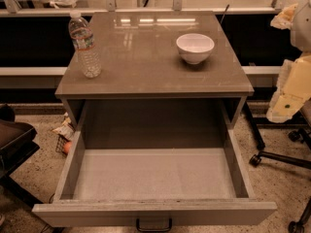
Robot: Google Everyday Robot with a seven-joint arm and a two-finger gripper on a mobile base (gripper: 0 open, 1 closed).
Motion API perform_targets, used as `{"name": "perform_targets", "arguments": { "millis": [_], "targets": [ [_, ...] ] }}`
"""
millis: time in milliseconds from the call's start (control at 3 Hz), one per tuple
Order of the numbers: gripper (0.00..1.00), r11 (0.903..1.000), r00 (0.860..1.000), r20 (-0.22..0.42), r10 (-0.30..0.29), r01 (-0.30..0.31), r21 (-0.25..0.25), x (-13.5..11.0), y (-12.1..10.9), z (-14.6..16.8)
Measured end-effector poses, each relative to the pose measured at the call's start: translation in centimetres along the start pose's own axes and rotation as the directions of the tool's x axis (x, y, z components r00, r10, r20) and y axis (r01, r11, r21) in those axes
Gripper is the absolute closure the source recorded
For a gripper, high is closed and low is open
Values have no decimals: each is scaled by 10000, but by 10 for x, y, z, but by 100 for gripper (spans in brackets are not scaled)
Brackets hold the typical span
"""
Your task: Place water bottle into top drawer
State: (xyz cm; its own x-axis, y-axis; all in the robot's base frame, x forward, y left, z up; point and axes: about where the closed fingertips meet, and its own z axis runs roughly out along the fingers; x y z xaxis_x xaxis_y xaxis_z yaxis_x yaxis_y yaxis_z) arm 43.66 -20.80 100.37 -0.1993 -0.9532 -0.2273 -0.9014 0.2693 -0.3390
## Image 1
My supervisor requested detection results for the black metal drawer handle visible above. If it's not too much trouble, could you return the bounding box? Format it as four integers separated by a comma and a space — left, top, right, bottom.
135, 218, 173, 233

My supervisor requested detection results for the clear plastic water bottle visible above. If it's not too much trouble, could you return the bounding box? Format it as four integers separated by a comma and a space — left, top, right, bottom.
68, 10, 101, 79

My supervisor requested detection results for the black office chair base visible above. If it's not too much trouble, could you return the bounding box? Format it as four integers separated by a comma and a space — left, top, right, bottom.
243, 102, 311, 233

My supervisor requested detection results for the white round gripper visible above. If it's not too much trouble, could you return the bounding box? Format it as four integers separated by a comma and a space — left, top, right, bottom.
266, 3, 311, 123

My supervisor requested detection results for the black chair at left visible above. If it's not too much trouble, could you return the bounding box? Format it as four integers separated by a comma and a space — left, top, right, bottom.
0, 104, 41, 208

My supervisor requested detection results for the wire basket with snacks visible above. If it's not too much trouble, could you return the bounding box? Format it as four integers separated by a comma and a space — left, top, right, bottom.
52, 113, 75, 154

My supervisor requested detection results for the open grey top drawer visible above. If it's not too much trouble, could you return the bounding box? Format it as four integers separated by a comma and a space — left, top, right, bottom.
31, 99, 279, 228

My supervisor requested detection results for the white ceramic bowl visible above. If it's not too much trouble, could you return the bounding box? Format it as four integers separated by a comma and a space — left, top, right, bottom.
176, 33, 215, 65

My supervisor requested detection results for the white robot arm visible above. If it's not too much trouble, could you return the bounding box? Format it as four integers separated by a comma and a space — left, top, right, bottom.
266, 0, 311, 123

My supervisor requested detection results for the grey cabinet with glossy top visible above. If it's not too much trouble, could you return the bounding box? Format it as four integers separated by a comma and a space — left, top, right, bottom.
55, 11, 254, 123

